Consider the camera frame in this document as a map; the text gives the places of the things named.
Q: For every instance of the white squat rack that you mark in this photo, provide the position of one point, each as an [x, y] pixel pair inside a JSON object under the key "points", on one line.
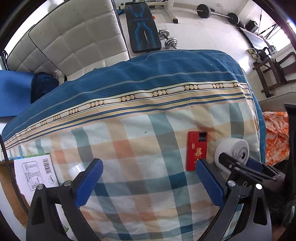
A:
{"points": [[165, 6]]}

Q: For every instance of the checkered tablecloth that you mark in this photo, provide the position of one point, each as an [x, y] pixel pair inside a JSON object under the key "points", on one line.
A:
{"points": [[135, 116]]}

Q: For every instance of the blue folded mat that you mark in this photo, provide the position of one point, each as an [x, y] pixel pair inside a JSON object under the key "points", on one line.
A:
{"points": [[15, 92]]}

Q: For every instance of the orange patterned cloth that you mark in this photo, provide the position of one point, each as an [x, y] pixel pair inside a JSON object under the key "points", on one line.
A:
{"points": [[277, 137]]}

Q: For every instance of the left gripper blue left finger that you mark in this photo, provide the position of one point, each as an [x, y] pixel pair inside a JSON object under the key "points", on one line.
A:
{"points": [[86, 181]]}

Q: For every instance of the black blue weight bench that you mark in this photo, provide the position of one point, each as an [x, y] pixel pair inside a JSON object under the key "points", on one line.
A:
{"points": [[142, 30]]}

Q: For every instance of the chrome dumbbell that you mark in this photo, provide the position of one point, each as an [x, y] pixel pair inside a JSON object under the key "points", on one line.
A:
{"points": [[170, 42]]}

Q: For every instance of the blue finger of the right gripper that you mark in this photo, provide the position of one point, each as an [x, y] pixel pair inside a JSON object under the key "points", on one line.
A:
{"points": [[235, 167], [254, 165]]}

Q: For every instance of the floor barbell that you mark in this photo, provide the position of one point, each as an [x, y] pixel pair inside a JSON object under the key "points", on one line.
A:
{"points": [[205, 12]]}

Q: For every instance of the red small card box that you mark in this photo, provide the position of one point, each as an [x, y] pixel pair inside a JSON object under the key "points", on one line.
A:
{"points": [[196, 148]]}

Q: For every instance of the grey padded chair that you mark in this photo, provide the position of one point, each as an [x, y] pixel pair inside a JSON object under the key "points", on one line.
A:
{"points": [[27, 57], [81, 36]]}

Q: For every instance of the right grey padded chair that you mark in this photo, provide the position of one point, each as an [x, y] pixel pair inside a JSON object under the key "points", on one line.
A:
{"points": [[81, 36]]}

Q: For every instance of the dark wooden chair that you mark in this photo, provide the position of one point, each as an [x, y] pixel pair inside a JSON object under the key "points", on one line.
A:
{"points": [[280, 73]]}

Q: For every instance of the black tripod stand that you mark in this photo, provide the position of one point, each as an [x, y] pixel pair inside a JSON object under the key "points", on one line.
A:
{"points": [[267, 27]]}

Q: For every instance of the open cardboard box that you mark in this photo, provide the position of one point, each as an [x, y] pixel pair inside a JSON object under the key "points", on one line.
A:
{"points": [[9, 191]]}

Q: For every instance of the dark blue knit fabric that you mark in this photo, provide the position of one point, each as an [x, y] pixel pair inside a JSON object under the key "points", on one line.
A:
{"points": [[41, 84]]}

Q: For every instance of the white round jar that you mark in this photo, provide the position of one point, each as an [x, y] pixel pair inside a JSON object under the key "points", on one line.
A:
{"points": [[236, 148]]}

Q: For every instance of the left grey padded chair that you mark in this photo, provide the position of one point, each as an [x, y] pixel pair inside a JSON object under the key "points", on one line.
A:
{"points": [[27, 57]]}

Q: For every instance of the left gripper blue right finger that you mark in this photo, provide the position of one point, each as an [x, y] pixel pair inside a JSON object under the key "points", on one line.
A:
{"points": [[212, 182]]}

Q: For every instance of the black small speaker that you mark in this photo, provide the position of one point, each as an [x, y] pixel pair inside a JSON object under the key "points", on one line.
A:
{"points": [[251, 26]]}

